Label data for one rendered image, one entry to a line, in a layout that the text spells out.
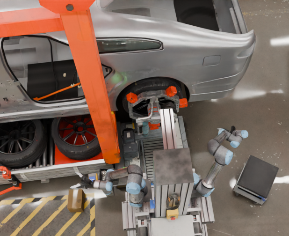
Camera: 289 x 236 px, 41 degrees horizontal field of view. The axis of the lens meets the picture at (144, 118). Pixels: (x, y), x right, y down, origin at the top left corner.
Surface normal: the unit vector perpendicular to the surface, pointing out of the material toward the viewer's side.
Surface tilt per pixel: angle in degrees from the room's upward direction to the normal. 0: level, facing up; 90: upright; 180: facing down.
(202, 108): 0
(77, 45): 90
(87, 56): 90
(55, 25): 90
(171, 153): 0
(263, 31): 0
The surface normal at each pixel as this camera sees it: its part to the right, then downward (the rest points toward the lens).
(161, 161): -0.03, -0.48
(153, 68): 0.12, 0.87
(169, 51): 0.12, 0.71
